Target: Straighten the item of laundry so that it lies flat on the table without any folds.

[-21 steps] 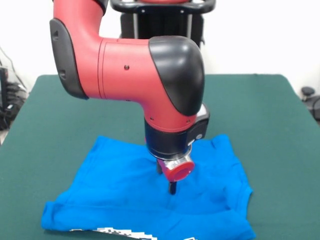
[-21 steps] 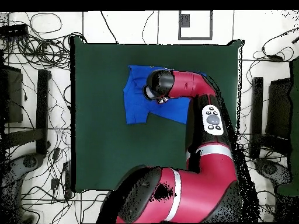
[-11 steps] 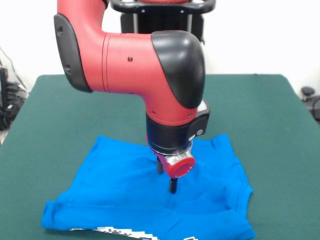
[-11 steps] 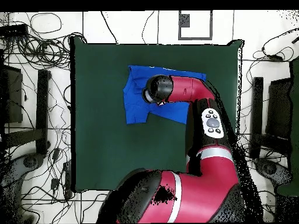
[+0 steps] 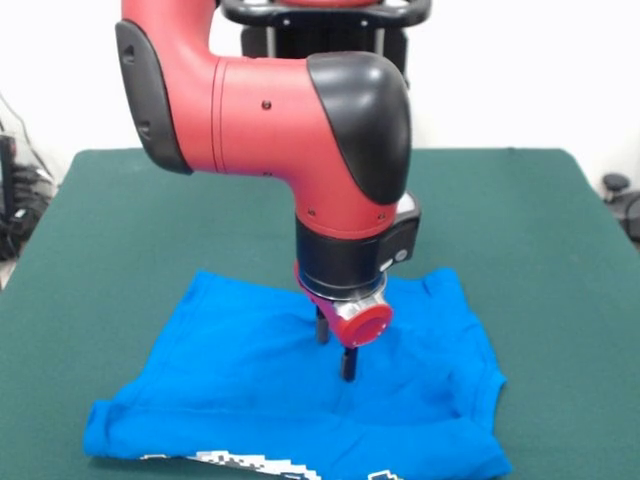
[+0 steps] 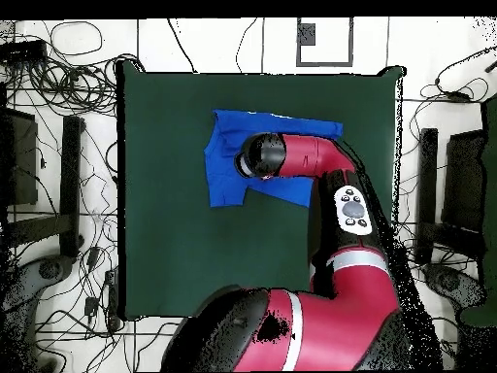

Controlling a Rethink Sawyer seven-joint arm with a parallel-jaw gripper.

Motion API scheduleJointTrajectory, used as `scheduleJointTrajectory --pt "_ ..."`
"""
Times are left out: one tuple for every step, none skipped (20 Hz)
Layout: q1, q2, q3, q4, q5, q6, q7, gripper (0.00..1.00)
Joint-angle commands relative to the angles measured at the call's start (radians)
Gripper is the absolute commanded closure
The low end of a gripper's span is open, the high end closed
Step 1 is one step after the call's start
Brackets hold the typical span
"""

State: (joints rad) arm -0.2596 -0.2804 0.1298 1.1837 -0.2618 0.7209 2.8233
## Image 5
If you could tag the blue printed t-shirt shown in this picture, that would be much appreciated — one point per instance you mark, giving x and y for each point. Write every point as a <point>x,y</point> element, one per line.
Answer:
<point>250,375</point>

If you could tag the gray office chair base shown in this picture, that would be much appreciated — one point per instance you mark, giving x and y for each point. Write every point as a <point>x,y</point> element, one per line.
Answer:
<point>617,182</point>

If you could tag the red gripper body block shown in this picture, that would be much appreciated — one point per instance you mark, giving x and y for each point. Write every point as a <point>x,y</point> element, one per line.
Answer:
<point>362,325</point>

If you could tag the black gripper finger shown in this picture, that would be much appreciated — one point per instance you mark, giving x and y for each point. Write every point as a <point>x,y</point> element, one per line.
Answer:
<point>348,365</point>
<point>322,327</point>

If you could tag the dark green table cloth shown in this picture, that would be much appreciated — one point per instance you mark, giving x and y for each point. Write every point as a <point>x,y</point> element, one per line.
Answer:
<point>100,225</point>

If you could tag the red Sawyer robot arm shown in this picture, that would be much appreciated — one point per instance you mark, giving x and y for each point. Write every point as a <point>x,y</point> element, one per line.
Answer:
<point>275,115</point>

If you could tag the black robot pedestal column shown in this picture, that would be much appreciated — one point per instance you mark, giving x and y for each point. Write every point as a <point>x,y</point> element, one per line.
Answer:
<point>325,25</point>

